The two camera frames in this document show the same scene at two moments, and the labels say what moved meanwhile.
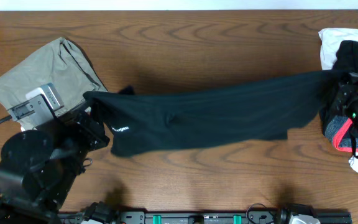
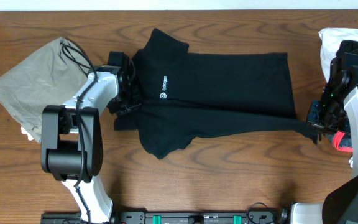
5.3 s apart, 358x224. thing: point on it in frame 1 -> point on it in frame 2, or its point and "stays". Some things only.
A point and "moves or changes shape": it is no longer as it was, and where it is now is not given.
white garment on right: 331,38 stays
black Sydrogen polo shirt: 263,108 moves or changes shape
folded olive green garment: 62,65 stays
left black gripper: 93,130 -> 129,86
